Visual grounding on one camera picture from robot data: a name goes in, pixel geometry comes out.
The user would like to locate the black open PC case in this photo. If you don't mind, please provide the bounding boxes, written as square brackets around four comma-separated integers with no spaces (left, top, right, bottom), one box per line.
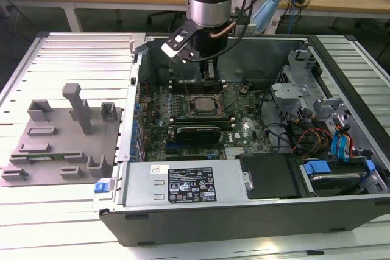
[97,33,390,247]

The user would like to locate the black RAM slot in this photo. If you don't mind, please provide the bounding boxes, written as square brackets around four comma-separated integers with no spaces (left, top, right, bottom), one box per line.
[169,79,225,88]
[169,114,236,122]
[170,88,226,94]
[170,120,237,128]

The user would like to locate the blue disk carrier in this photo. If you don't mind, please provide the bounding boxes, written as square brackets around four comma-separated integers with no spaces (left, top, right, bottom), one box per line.
[303,158,376,178]

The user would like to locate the green RAM stick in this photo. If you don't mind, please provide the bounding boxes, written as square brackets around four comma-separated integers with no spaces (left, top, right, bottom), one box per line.
[26,155,66,162]

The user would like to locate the blue cable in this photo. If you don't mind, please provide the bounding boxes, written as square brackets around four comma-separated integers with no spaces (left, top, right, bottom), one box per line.
[289,5,299,34]

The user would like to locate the metal socket cover frame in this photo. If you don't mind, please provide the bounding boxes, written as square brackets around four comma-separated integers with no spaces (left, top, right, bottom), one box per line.
[214,84,244,112]

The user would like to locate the red orange wire bundle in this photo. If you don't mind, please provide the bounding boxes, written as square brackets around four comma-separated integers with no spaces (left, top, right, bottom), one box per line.
[292,128,333,153]

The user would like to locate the grey metal drive cage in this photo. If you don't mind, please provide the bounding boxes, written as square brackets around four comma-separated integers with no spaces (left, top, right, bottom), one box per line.
[269,55,325,124]

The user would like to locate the black wire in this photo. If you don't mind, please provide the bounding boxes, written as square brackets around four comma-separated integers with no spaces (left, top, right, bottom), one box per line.
[263,122,295,153]

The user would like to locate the blue case latch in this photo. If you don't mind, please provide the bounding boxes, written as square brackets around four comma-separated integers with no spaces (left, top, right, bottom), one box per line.
[93,180,110,194]

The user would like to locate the grey parts rack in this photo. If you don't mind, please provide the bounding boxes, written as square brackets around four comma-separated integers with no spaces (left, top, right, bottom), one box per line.
[0,82,125,188]

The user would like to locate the silver CPU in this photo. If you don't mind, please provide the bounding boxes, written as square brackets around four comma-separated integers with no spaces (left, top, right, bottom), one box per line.
[194,97,215,112]

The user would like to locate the silver chipset heatsink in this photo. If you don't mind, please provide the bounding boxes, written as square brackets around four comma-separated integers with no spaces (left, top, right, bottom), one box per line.
[224,146,245,160]

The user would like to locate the copper coloured curved tube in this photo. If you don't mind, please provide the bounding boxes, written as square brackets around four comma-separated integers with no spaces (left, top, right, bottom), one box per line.
[210,21,236,40]

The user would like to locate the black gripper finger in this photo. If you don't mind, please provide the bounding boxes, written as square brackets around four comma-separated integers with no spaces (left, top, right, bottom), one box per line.
[202,58,221,88]

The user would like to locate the silver power supply unit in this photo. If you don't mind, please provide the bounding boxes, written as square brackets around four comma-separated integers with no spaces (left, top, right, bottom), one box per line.
[121,158,248,209]

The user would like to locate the black plastic shroud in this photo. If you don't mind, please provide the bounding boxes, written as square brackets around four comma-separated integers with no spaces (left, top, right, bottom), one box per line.
[236,152,304,200]

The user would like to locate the blue flat wire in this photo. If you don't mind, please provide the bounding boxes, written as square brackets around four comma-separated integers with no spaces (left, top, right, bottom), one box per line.
[341,122,355,163]
[330,128,344,162]

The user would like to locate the thin metal locking lever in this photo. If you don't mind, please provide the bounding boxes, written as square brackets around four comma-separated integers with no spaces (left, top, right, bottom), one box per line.
[222,94,242,112]
[181,73,193,99]

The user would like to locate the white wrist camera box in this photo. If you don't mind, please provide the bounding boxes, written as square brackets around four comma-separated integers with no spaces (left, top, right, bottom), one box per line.
[160,21,196,65]

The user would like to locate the black cylindrical part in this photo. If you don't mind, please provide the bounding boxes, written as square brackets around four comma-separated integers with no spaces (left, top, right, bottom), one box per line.
[155,66,171,86]

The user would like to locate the green motherboard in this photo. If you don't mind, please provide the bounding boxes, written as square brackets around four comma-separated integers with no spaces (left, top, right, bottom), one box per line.
[136,80,274,163]

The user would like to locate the dark hard disk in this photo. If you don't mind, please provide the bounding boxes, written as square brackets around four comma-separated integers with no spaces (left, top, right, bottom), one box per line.
[307,170,368,197]

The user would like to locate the CPU socket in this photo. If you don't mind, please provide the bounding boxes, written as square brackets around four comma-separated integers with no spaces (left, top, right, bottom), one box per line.
[188,93,225,115]

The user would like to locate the black graphics card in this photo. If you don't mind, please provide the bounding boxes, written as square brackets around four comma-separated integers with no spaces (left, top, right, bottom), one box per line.
[174,124,222,146]

